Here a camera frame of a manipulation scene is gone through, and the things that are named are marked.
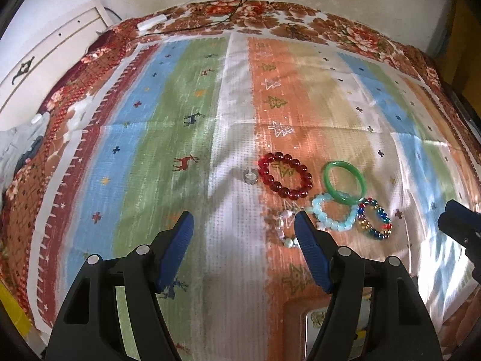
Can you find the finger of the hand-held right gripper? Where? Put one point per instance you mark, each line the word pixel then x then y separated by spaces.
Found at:
pixel 456 222

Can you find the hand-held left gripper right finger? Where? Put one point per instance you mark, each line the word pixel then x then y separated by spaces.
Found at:
pixel 312 248

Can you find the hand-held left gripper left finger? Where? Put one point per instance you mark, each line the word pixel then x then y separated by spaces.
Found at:
pixel 176 248

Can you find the green jade bangle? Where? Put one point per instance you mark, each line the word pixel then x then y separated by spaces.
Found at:
pixel 344 164

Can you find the striped printed cloth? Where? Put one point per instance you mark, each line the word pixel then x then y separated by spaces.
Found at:
pixel 158 120

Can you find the yellow object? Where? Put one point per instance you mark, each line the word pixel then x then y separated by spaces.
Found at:
pixel 11 308

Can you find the small white cap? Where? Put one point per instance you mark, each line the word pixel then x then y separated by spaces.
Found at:
pixel 37 118

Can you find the grey clothing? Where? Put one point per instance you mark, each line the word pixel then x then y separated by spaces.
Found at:
pixel 15 143

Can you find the yellow wooden panel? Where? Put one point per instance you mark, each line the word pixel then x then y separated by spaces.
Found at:
pixel 464 26

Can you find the white headboard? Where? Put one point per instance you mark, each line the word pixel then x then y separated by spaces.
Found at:
pixel 45 45

